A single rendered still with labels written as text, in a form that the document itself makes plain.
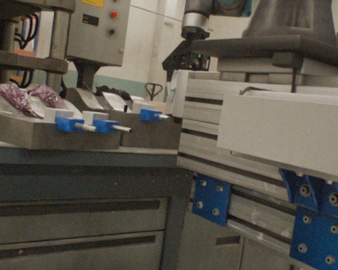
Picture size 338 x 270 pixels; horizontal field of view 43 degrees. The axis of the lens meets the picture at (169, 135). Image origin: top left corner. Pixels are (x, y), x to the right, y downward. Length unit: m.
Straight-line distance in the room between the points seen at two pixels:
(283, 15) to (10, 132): 0.58
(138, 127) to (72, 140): 0.24
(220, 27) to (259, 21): 9.65
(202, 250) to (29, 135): 0.71
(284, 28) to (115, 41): 1.48
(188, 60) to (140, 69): 8.20
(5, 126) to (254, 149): 0.59
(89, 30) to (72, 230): 1.15
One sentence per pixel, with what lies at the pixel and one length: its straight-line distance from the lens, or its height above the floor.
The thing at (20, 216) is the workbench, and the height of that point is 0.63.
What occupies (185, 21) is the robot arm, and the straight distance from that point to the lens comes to 1.25.
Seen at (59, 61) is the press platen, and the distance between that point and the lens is 1.79.
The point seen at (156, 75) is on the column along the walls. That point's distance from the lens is 9.30.
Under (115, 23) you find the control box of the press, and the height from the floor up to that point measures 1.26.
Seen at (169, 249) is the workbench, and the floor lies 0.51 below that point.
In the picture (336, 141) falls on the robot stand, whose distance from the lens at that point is 0.44.
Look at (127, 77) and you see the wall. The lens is 9.21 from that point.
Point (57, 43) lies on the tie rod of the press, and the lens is 1.82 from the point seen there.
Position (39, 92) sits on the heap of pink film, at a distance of 1.15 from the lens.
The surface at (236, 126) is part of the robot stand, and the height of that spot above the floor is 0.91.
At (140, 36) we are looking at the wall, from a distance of 9.40.
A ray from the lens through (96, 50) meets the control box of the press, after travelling 2.04.
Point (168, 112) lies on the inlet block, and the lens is 1.21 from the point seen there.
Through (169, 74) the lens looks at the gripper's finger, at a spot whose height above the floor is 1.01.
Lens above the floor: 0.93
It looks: 4 degrees down
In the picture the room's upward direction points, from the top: 8 degrees clockwise
